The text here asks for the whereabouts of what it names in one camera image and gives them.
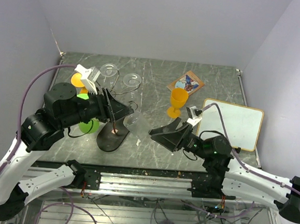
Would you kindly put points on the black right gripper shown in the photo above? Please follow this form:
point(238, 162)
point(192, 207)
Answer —
point(166, 136)

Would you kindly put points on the wooden picture coaster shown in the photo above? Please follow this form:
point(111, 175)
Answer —
point(188, 81)

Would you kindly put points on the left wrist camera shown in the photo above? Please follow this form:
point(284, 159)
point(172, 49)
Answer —
point(89, 77)

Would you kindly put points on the orange wine glass far left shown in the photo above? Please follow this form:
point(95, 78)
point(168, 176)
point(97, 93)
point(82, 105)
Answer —
point(76, 82)

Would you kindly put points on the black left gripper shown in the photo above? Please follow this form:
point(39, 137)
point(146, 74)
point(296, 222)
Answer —
point(105, 112)

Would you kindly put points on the clear wine glass front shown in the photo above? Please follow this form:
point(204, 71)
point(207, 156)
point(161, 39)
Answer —
point(137, 125)

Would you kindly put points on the small whiteboard yellow frame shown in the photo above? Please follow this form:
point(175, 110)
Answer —
point(242, 124)

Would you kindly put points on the clear wine glass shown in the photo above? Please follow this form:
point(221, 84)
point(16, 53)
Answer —
point(132, 80)
point(137, 125)
point(109, 72)

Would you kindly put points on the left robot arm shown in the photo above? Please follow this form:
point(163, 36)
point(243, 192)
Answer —
point(63, 109)

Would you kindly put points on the aluminium rail front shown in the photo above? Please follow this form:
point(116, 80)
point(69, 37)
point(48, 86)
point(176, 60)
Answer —
point(172, 184)

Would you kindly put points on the metal wine glass rack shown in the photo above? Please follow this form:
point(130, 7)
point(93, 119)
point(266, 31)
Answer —
point(112, 135)

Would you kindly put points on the green plastic wine glass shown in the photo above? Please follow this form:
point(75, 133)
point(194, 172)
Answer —
point(90, 127)

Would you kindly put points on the orange plastic wine glass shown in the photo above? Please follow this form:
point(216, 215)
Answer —
point(178, 98)

